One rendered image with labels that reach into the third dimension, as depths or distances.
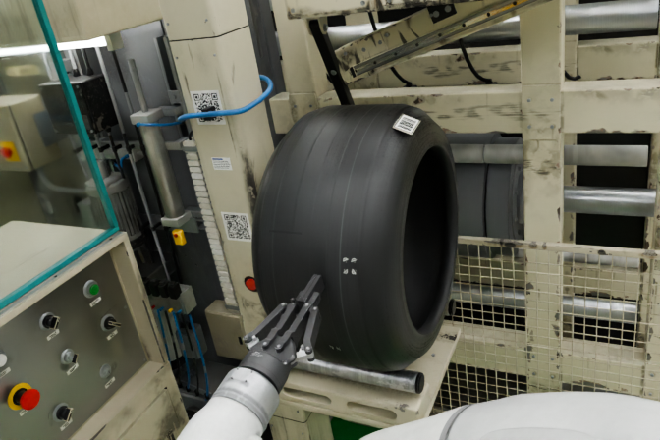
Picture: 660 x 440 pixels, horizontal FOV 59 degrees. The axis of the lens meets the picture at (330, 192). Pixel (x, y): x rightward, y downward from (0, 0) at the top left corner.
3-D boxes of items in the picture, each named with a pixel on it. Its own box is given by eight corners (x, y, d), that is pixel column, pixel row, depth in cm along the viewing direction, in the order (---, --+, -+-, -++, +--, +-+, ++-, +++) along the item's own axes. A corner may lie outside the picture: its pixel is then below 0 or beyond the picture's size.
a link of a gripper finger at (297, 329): (272, 348, 91) (280, 349, 90) (304, 299, 99) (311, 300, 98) (278, 364, 93) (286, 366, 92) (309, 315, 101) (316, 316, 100)
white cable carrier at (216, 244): (228, 311, 153) (181, 141, 134) (238, 301, 157) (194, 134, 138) (242, 314, 151) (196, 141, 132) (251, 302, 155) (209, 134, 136)
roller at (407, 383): (287, 344, 143) (287, 361, 143) (277, 350, 139) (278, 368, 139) (425, 369, 128) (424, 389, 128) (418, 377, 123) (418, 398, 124)
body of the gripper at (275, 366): (273, 373, 84) (301, 327, 91) (224, 362, 88) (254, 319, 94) (286, 407, 88) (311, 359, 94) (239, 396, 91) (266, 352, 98)
